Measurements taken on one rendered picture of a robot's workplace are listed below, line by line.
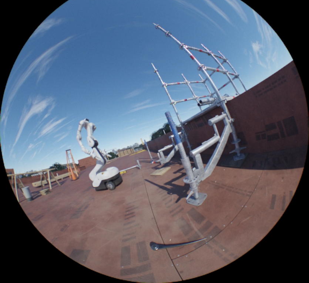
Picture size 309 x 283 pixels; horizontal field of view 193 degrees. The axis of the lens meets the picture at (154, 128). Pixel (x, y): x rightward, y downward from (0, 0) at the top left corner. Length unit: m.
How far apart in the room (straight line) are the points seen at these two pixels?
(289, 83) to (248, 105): 0.57
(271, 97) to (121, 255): 1.61
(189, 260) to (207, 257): 0.08
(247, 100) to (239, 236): 1.11
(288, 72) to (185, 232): 1.41
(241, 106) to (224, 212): 1.01
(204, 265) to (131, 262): 0.36
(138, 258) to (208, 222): 0.46
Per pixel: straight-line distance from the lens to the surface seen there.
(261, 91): 1.12
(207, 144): 0.78
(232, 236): 0.64
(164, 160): 1.75
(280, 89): 1.13
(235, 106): 1.22
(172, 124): 0.63
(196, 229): 0.69
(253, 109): 1.16
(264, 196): 0.80
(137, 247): 0.74
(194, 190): 0.77
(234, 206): 0.75
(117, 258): 0.77
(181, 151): 0.64
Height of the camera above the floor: 0.60
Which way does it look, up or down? 7 degrees up
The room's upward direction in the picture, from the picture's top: 21 degrees counter-clockwise
